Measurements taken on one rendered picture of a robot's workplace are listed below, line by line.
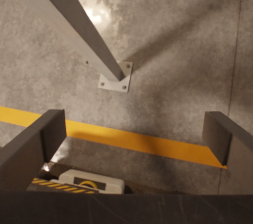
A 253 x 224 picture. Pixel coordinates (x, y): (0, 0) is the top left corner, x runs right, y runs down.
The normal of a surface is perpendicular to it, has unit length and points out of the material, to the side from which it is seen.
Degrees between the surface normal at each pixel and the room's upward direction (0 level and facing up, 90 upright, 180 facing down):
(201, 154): 0
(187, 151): 0
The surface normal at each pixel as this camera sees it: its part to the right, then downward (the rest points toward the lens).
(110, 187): -0.14, -0.13
